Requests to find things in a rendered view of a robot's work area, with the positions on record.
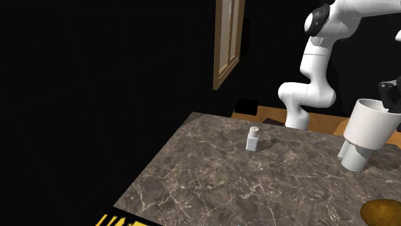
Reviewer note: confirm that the wooden framed door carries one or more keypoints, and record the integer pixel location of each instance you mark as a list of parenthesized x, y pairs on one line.
[(226, 43)]

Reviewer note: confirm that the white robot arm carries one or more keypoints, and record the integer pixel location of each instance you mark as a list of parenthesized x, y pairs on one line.
[(315, 72)]

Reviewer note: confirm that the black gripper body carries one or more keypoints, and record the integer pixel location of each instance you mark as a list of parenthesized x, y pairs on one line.
[(393, 94)]

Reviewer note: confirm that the black book with yellow print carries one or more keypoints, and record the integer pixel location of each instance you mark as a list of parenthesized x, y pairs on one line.
[(125, 219)]

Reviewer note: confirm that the white salt shaker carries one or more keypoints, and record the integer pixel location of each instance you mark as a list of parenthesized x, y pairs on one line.
[(252, 142)]

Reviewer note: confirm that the brown round potato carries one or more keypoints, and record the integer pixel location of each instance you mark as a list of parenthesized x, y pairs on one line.
[(383, 213)]

